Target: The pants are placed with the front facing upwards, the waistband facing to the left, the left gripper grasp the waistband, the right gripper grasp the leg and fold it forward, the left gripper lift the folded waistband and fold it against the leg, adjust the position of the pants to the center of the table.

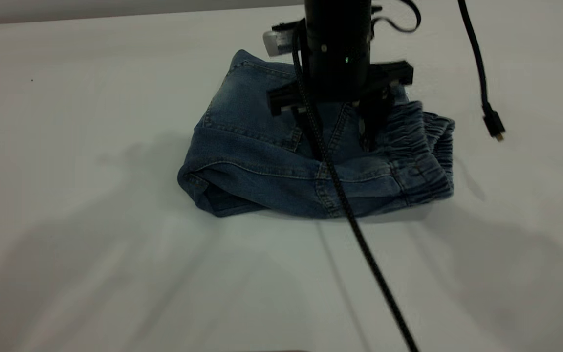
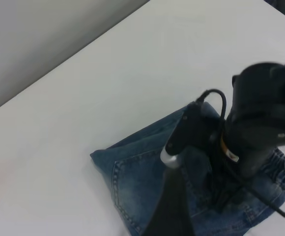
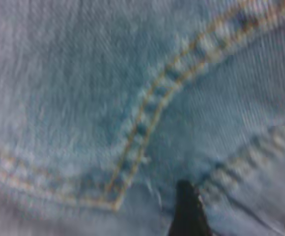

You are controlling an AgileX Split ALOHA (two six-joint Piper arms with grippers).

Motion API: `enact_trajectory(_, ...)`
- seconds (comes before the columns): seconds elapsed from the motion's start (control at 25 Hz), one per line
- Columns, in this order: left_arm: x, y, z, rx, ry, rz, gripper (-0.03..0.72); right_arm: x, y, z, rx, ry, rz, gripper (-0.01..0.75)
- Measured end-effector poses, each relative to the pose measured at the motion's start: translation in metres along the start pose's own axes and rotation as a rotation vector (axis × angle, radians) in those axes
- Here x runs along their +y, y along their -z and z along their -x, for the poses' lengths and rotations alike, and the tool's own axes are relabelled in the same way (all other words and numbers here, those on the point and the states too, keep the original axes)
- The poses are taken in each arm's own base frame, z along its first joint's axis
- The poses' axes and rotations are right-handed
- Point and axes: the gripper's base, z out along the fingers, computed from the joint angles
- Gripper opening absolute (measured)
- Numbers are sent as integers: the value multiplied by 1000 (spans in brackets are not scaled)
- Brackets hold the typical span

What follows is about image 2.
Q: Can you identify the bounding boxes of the blue denim pants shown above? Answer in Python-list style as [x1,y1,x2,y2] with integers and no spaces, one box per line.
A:
[90,101,285,236]

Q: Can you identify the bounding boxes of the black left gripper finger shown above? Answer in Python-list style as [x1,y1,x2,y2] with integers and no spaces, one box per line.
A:
[142,169,174,236]

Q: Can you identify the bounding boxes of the right wrist camera silver end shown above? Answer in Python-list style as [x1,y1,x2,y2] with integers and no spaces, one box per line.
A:
[160,100,208,170]

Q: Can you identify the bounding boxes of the thin black camera cable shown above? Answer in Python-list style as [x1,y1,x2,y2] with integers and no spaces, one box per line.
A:
[197,88,228,123]

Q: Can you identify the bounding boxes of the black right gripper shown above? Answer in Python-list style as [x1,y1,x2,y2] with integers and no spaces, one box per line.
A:
[171,115,242,236]

